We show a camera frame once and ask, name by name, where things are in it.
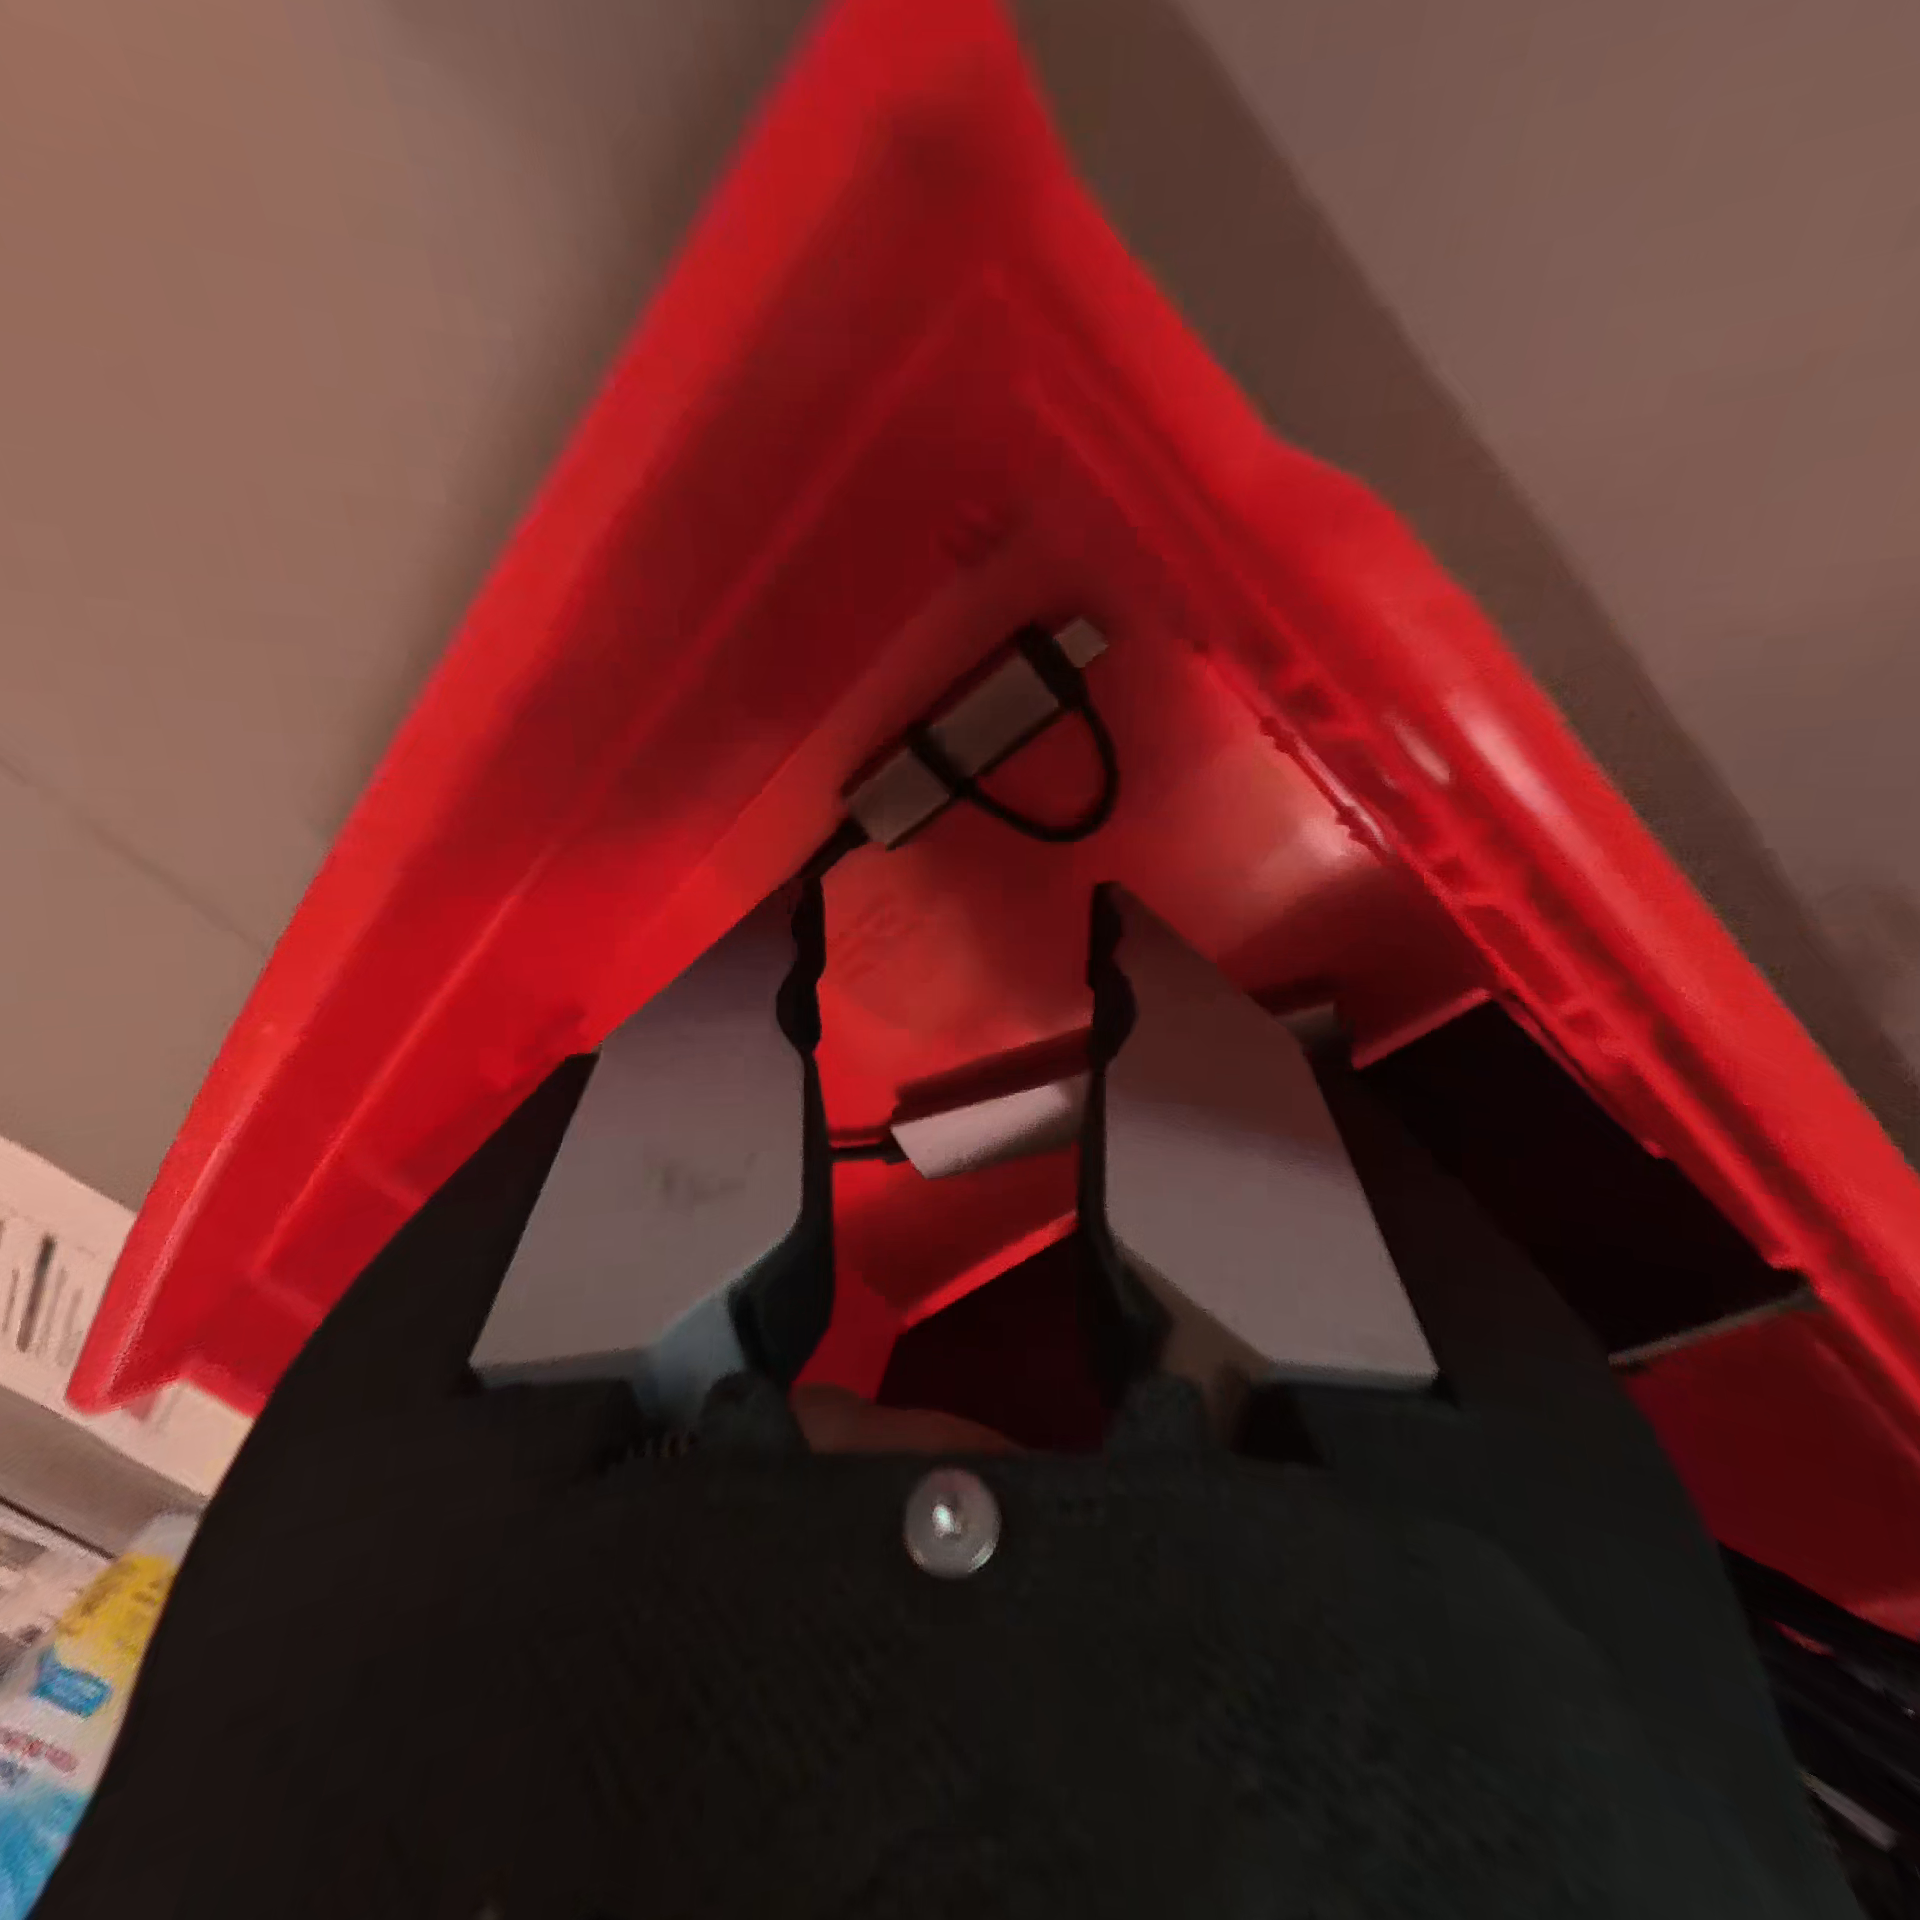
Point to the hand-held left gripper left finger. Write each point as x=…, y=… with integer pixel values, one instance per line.
x=662, y=1185

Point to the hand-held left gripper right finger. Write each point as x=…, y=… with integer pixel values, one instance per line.
x=1244, y=1201

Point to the grey usb hub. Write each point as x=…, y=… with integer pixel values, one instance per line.
x=990, y=1126

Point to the red plastic bin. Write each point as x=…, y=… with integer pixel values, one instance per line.
x=750, y=452

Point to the white printed paper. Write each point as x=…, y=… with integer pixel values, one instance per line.
x=60, y=1276

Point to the blue yellow wipes packet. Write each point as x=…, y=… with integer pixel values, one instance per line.
x=75, y=1724

